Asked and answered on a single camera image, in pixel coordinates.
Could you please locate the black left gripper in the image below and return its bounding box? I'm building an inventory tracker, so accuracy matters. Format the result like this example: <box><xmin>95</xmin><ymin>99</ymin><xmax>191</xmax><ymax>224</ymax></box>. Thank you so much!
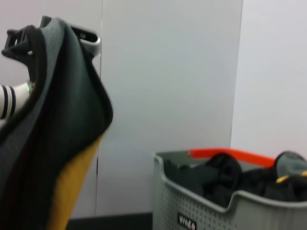
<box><xmin>1</xmin><ymin>25</ymin><xmax>38</xmax><ymax>83</ymax></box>

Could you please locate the yellow grey towel black trim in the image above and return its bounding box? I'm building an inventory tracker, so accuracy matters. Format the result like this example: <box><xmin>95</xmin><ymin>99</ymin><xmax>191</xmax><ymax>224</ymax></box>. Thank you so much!
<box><xmin>0</xmin><ymin>18</ymin><xmax>114</xmax><ymax>230</ymax></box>

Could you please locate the grey perforated storage box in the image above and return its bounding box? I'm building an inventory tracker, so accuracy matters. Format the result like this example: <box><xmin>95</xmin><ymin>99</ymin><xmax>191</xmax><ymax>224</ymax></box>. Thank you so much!
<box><xmin>153</xmin><ymin>147</ymin><xmax>307</xmax><ymax>230</ymax></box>

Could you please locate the dark grey towel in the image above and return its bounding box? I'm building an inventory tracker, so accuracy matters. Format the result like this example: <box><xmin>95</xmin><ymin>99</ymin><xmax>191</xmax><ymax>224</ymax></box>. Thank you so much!
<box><xmin>261</xmin><ymin>150</ymin><xmax>307</xmax><ymax>202</ymax></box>
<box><xmin>165</xmin><ymin>153</ymin><xmax>276</xmax><ymax>208</ymax></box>

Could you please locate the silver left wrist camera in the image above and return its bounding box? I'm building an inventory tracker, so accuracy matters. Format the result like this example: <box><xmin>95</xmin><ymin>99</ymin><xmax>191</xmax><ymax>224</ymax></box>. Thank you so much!
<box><xmin>39</xmin><ymin>15</ymin><xmax>101</xmax><ymax>58</ymax></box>

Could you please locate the orange box handle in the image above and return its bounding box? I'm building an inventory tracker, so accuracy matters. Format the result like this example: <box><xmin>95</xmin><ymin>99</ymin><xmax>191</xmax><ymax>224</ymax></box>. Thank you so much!
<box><xmin>187</xmin><ymin>148</ymin><xmax>277</xmax><ymax>169</ymax></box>

